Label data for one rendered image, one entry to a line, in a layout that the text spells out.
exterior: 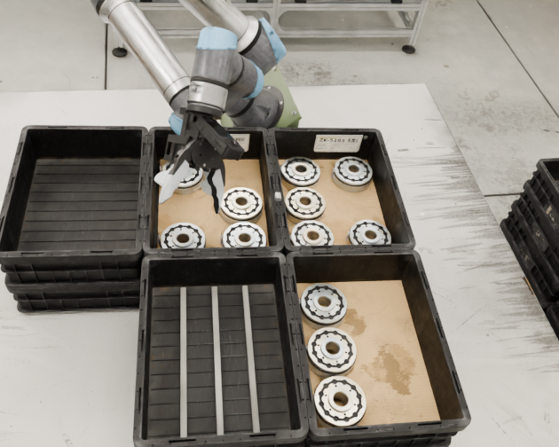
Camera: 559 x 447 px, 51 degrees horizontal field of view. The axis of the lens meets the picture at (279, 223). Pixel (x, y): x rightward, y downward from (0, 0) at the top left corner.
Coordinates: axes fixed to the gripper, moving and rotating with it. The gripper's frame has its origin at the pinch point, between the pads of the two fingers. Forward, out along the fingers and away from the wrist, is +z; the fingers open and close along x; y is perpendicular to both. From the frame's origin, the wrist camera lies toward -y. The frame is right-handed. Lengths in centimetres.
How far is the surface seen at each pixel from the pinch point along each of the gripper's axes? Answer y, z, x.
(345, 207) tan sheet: -3.0, -7.5, -48.5
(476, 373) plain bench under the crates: -39, 25, -62
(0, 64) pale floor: 226, -52, -59
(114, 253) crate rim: 16.6, 11.9, 3.9
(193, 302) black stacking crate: 6.8, 19.8, -11.7
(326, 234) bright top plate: -6.3, -0.1, -37.6
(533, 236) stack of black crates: -22, -13, -144
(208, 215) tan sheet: 18.8, 1.1, -22.6
